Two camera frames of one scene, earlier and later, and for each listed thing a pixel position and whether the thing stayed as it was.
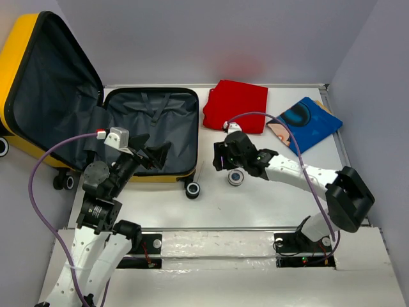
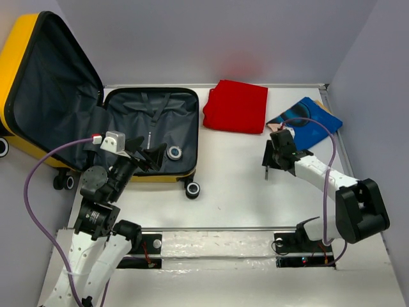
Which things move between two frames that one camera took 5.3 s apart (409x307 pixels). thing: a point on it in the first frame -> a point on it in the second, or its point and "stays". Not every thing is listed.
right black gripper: (222, 149) -> (268, 158)
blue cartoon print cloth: (310, 122) stays
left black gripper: (157, 154) stays
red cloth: (230, 98) stays
